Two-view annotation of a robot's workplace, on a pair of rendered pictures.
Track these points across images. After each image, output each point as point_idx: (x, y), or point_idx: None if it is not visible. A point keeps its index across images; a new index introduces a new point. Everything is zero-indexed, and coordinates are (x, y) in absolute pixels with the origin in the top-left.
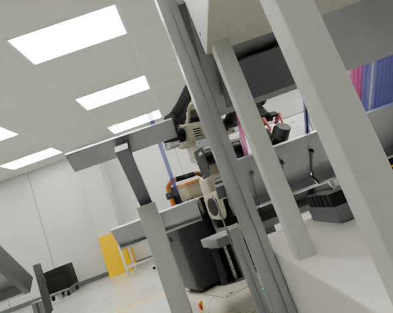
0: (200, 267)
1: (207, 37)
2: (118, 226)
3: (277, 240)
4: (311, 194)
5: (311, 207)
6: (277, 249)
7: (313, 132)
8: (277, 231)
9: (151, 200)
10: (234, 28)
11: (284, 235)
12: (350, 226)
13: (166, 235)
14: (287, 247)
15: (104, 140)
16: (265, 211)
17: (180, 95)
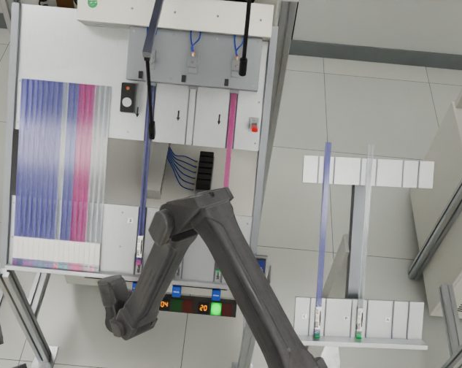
0: None
1: None
2: (412, 301)
3: (246, 182)
4: (206, 182)
5: (210, 187)
6: (255, 163)
7: (138, 206)
8: (234, 212)
9: (349, 249)
10: None
11: (238, 190)
12: (217, 150)
13: (336, 269)
14: (249, 159)
15: (386, 159)
16: (209, 298)
17: (279, 301)
